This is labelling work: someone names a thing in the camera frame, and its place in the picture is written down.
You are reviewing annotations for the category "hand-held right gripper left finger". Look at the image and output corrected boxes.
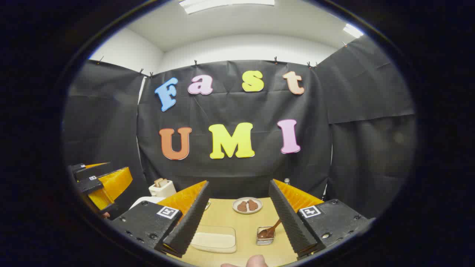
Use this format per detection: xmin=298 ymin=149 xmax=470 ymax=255
xmin=111 ymin=181 xmax=211 ymax=258

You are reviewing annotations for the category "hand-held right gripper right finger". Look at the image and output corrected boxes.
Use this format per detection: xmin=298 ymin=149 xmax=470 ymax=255
xmin=269 ymin=179 xmax=375 ymax=260

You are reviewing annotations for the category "brown wooden spoon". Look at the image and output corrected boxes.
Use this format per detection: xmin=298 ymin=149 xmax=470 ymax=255
xmin=258 ymin=219 xmax=282 ymax=239

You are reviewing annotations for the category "clear container of rice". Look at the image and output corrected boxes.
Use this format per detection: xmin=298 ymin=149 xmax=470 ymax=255
xmin=191 ymin=225 xmax=237 ymax=254

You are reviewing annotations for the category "white toaster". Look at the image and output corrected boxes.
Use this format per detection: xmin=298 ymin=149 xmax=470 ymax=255
xmin=149 ymin=179 xmax=177 ymax=198

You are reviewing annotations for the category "white round plate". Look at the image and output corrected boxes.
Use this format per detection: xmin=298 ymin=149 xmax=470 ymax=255
xmin=232 ymin=197 xmax=263 ymax=215

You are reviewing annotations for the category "black backdrop cloth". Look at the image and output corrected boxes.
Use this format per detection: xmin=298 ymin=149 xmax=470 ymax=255
xmin=63 ymin=35 xmax=416 ymax=219

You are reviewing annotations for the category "ceiling light panel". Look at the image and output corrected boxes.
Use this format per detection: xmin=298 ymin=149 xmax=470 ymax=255
xmin=343 ymin=24 xmax=364 ymax=39

